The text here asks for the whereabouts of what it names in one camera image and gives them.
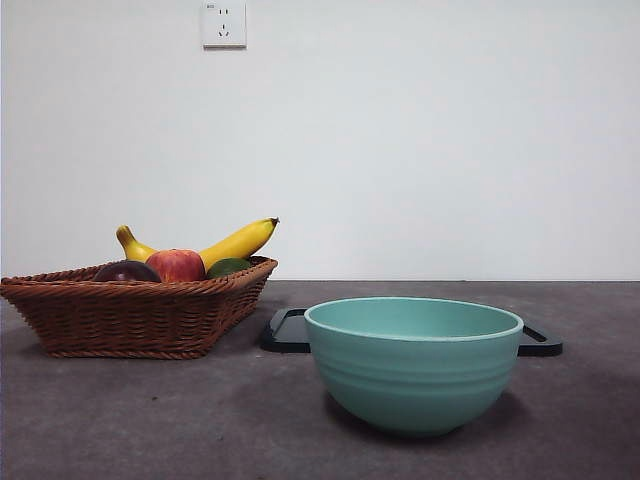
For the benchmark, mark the teal ribbed bowl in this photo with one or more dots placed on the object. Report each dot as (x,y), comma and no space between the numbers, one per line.
(410,385)

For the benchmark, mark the dark red plum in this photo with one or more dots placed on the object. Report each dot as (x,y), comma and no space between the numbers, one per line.
(127,272)

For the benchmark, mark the yellow banana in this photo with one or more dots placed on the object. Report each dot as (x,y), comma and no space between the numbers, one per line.
(235,242)

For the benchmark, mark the green round fruit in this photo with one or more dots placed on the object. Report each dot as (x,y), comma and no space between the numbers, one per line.
(227,266)

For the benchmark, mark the black rectangular tray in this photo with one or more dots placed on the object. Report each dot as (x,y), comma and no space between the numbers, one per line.
(285,335)

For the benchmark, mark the red yellow peach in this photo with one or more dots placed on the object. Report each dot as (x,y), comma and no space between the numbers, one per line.
(177,265)

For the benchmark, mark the brown wicker basket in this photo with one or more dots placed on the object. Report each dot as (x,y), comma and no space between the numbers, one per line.
(125,320)

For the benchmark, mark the white wall socket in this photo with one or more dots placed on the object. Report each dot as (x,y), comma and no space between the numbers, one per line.
(224,30)

